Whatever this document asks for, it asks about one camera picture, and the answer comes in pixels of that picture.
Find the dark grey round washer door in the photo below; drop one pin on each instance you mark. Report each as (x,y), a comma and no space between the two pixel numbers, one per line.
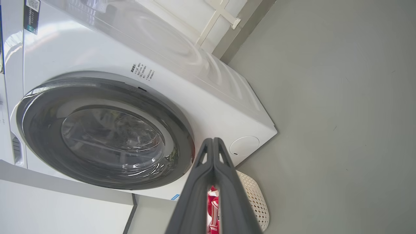
(42,130)

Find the white front-load washing machine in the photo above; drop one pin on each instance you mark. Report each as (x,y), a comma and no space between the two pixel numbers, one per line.
(81,52)

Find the white cross bar frame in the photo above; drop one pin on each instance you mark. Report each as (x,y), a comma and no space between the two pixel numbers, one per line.
(217,16)

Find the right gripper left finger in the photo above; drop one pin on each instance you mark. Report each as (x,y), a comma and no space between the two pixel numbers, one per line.
(191,208)

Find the cream laundry basket brown rim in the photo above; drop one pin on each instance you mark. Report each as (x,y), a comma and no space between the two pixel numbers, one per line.
(256,201)

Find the red garment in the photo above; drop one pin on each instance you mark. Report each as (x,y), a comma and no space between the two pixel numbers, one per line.
(213,211)

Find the black sticker with QR code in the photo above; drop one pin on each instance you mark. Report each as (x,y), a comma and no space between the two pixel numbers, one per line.
(32,18)

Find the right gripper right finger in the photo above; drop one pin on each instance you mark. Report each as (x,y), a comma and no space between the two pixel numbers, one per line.
(234,211)

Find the small blue sticker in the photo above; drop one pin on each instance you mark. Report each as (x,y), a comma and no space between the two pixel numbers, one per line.
(175,197)

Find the white drain filter cover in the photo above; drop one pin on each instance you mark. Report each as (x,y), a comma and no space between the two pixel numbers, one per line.
(243,145)

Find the white cabinet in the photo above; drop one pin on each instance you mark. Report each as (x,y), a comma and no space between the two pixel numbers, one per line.
(65,211)

